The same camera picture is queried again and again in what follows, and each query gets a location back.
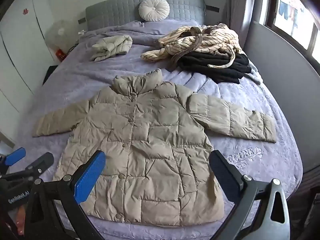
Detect white wardrobe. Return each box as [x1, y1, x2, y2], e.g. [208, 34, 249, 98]
[0, 0, 60, 140]

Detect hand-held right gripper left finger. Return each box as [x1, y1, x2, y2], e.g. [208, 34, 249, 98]
[24, 150, 107, 240]

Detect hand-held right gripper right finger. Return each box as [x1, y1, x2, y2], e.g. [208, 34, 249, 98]
[209, 150, 292, 240]

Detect plastic covered fan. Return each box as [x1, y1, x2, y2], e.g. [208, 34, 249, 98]
[46, 20, 73, 55]

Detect folded pale quilted jacket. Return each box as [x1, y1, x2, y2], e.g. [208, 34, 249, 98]
[90, 35, 133, 62]

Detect black box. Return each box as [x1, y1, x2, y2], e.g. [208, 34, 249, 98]
[42, 65, 59, 85]

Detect grey cloth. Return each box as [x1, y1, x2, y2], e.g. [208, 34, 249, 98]
[247, 62, 263, 84]

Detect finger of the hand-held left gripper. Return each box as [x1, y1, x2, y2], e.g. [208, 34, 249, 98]
[10, 152, 55, 180]
[0, 148, 27, 173]

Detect large beige puffer jacket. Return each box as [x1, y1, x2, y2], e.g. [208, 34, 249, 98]
[32, 69, 277, 227]

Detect black garment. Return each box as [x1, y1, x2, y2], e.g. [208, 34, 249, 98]
[175, 51, 252, 84]

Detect hanging clothes outside window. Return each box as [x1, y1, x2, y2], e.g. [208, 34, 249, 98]
[279, 0, 305, 20]

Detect purple embossed blanket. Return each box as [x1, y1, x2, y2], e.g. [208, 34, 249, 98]
[5, 20, 303, 240]

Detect round white cushion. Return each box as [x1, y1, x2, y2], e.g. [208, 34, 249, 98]
[138, 0, 170, 22]

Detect cream striped garment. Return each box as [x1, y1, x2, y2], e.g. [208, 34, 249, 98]
[140, 23, 243, 68]

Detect grey quilted headboard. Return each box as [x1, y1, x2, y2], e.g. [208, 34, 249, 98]
[85, 0, 206, 30]

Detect person's left hand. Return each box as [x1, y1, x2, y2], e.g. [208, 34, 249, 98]
[10, 205, 26, 233]

